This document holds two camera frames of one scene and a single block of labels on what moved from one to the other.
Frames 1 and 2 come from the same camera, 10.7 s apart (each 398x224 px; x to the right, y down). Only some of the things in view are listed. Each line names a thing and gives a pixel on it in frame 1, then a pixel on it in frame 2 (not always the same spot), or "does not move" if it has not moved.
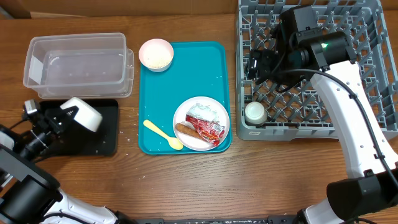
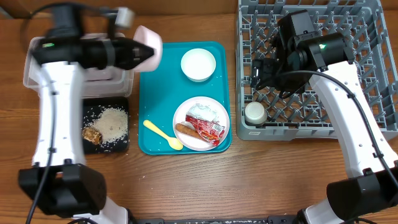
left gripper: (44, 125) -> (132, 58)
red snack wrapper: (210, 131) does not move
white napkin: (204, 112) does not move
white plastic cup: (255, 113) does not move
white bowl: (87, 116) -> (198, 64)
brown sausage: (186, 129) does not move
